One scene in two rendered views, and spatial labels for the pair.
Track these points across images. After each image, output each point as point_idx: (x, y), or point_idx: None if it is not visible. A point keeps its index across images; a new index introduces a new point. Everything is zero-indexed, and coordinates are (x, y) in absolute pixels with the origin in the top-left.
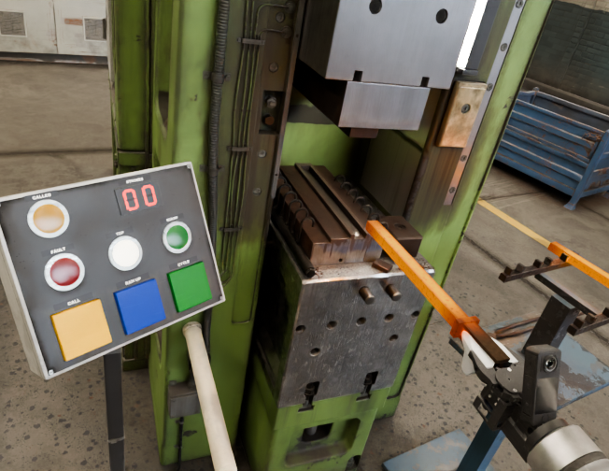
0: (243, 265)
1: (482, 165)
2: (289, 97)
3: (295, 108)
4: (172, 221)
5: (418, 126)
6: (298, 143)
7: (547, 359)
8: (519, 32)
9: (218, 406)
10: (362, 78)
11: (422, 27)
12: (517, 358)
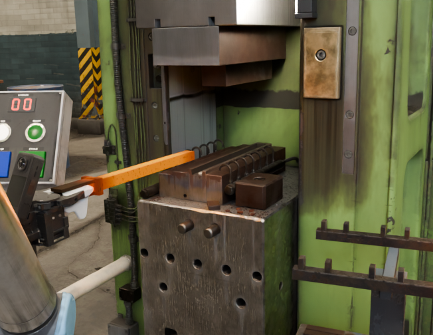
0: None
1: (384, 126)
2: None
3: (263, 94)
4: (36, 122)
5: (219, 62)
6: (271, 127)
7: (21, 159)
8: None
9: (67, 292)
10: (161, 24)
11: None
12: (72, 195)
